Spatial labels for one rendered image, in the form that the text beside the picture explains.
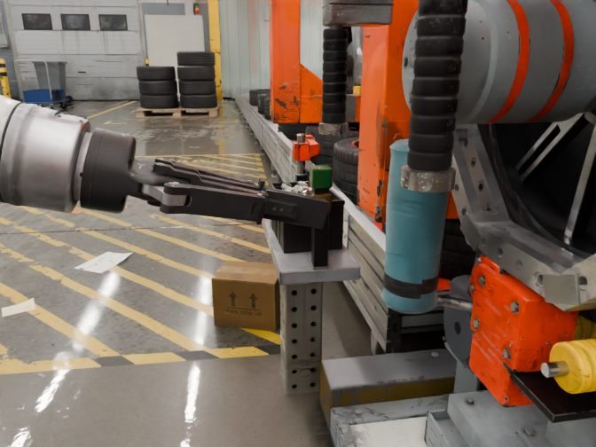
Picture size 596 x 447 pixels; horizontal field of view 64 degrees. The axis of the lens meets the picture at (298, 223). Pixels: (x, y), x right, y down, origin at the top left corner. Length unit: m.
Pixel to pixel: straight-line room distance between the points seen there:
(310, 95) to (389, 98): 1.97
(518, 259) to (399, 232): 0.16
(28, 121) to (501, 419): 0.89
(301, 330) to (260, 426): 0.25
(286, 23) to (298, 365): 2.07
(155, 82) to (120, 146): 8.41
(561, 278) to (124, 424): 1.07
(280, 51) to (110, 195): 2.50
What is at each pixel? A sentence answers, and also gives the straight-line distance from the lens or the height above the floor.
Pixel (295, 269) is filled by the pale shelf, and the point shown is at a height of 0.45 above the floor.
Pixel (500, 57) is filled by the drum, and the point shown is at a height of 0.85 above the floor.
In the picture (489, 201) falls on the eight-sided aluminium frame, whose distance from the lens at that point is 0.82.
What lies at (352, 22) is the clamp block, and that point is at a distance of 0.71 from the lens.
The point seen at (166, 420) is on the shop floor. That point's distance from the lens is 1.34.
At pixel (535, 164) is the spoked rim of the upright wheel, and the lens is 0.83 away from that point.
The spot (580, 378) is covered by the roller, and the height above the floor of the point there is 0.51.
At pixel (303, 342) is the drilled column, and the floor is 0.16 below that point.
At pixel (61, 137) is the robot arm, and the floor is 0.79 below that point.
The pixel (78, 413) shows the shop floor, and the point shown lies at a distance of 1.43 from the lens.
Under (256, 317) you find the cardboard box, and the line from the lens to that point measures 1.63.
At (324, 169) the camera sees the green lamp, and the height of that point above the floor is 0.66.
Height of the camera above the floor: 0.84
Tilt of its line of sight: 18 degrees down
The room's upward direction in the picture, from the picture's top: straight up
